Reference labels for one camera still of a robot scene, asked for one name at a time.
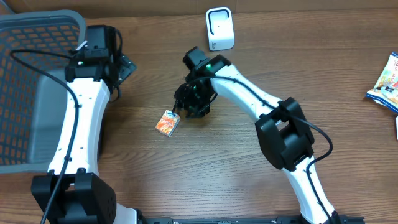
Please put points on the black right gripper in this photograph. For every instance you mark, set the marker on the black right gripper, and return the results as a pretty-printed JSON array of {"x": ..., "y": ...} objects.
[{"x": 198, "y": 109}]

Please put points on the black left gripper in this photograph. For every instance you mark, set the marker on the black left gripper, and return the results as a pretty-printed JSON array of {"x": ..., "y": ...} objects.
[{"x": 127, "y": 67}]

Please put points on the orange white tissue pack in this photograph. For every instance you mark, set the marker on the orange white tissue pack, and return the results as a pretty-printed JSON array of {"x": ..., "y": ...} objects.
[{"x": 167, "y": 123}]

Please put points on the yellow snack bag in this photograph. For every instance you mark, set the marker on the yellow snack bag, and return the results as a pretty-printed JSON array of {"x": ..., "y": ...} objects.
[{"x": 384, "y": 91}]

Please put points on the white tube gold cap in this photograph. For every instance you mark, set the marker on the white tube gold cap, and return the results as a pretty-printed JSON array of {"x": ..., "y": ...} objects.
[{"x": 396, "y": 127}]

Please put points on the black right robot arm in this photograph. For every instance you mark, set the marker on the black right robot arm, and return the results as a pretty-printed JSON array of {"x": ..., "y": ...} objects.
[{"x": 284, "y": 134}]

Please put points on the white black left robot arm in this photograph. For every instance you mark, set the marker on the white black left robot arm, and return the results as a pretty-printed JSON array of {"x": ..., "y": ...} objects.
[{"x": 72, "y": 191}]

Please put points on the white barcode scanner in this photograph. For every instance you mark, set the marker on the white barcode scanner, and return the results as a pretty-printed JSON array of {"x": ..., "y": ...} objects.
[{"x": 219, "y": 24}]

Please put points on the grey plastic shopping basket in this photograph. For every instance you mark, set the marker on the grey plastic shopping basket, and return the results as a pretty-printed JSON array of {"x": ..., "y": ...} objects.
[{"x": 32, "y": 105}]

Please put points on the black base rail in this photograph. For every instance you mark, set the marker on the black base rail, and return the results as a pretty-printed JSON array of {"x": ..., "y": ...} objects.
[{"x": 277, "y": 220}]

